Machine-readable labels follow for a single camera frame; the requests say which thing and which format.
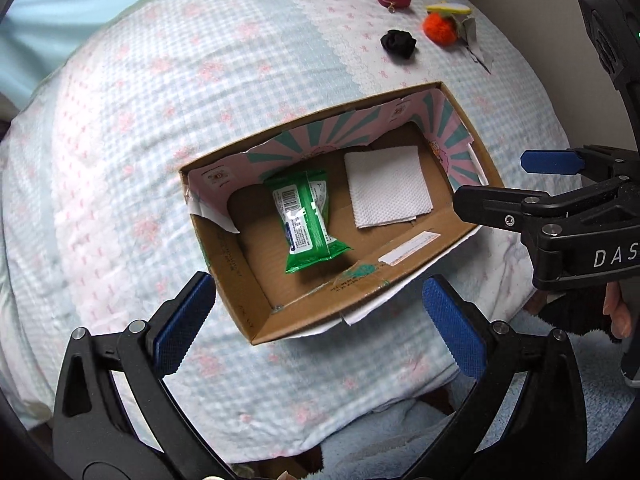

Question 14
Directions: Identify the green wet wipes packet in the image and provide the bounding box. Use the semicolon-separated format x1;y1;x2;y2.
263;170;352;275

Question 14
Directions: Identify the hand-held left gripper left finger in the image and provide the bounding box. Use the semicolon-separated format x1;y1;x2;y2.
51;271;236;480

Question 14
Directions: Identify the white paper napkin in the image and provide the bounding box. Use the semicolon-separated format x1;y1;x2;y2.
344;146;434;230

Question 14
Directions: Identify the printed cardboard box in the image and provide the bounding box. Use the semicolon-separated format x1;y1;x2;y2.
178;80;505;346

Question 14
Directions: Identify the orange pompom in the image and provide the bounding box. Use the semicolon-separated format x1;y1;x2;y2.
422;13;460;43

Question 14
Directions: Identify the black scrunchie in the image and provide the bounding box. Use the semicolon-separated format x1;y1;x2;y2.
380;29;418;59

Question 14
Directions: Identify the person's blue fleece clothing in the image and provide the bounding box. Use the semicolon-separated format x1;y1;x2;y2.
320;305;556;480

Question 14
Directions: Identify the light blue hanging cloth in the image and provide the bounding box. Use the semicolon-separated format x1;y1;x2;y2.
0;0;211;106

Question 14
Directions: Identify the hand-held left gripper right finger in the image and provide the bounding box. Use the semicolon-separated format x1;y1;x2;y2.
405;275;588;480

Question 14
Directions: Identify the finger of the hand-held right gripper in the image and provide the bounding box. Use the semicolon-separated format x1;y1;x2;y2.
520;145;640;182
452;179;636;241

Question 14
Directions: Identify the person's right hand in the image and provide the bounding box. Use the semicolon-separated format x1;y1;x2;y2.
602;280;633;339

